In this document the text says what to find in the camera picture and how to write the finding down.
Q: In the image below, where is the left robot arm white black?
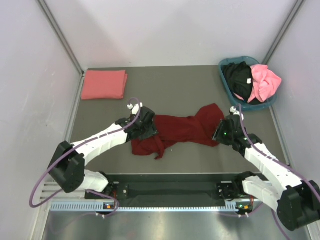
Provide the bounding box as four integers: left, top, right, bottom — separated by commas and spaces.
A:
48, 106, 158, 199

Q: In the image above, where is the teal plastic basket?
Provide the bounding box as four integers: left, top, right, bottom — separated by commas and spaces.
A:
218, 56, 277, 112

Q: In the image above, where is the black t-shirt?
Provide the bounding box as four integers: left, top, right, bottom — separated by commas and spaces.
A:
221, 61, 261, 106

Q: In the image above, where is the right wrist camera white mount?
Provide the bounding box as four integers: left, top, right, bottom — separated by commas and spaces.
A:
229, 106, 244, 121

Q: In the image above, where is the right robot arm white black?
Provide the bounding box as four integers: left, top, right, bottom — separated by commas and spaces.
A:
212, 106, 320, 231

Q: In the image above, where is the grey slotted cable duct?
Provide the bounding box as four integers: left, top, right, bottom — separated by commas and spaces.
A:
50, 201, 253, 213

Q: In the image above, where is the dark red t-shirt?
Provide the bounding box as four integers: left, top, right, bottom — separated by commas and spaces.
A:
131, 103, 225, 160

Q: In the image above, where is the folded coral red t-shirt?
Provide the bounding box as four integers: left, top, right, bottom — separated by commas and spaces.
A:
81, 70, 128, 100

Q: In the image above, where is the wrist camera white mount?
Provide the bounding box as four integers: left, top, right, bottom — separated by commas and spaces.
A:
229, 106, 244, 121
127, 102, 143, 115

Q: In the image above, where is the pink t-shirt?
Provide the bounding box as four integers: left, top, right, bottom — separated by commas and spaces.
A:
247, 64, 282, 103

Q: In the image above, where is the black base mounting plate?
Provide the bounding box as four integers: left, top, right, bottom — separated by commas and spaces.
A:
84, 173, 263, 208

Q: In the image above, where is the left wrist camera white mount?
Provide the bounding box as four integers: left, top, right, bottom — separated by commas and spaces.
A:
127, 102, 143, 115

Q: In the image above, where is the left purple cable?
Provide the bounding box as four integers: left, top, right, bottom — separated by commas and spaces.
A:
29, 97, 145, 208

